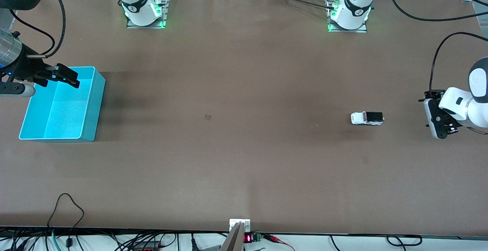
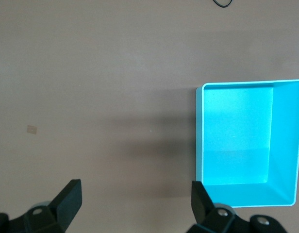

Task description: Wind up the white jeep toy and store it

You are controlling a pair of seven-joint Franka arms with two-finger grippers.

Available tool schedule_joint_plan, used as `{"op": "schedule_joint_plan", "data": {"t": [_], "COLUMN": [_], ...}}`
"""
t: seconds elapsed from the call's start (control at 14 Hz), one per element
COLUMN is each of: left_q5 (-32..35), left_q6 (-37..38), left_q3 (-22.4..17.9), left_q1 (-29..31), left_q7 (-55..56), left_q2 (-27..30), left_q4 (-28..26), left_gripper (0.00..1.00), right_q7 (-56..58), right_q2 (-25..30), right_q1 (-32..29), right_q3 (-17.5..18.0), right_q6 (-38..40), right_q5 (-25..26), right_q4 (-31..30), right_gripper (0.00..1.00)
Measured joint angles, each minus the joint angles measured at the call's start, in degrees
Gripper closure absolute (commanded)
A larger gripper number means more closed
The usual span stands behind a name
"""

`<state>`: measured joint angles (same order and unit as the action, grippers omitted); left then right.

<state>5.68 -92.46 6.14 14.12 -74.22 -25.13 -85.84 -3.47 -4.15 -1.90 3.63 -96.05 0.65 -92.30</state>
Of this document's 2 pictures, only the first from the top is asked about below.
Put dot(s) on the white jeep toy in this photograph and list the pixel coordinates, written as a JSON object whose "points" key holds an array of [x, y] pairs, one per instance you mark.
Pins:
{"points": [[359, 118]]}

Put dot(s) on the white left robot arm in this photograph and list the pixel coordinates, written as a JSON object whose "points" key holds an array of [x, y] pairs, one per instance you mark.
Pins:
{"points": [[354, 3]]}

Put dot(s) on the grey metal side panel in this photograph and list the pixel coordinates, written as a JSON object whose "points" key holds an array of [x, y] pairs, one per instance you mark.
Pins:
{"points": [[5, 19]]}

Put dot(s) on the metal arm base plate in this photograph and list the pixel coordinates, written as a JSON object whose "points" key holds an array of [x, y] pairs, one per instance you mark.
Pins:
{"points": [[350, 31], [166, 14]]}

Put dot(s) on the teal plastic bin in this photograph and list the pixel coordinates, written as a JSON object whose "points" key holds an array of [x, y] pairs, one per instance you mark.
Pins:
{"points": [[65, 110]]}

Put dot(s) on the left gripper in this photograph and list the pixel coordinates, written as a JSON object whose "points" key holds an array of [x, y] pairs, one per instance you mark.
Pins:
{"points": [[434, 93]]}

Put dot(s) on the red clip lead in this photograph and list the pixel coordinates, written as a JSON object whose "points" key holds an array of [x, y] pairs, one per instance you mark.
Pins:
{"points": [[272, 238]]}

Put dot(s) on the white mounting bracket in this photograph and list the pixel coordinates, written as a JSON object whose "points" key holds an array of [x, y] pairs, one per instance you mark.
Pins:
{"points": [[233, 222]]}

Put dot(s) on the black power strip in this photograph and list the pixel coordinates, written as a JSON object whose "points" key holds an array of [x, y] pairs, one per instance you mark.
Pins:
{"points": [[146, 248]]}

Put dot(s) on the grey camera mount pole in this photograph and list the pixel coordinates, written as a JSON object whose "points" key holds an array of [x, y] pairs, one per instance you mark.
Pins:
{"points": [[233, 241]]}

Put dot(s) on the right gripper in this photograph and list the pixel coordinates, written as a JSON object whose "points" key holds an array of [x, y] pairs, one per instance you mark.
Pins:
{"points": [[26, 69]]}

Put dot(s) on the red digit display module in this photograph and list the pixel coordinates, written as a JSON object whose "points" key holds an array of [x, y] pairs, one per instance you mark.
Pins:
{"points": [[248, 238]]}

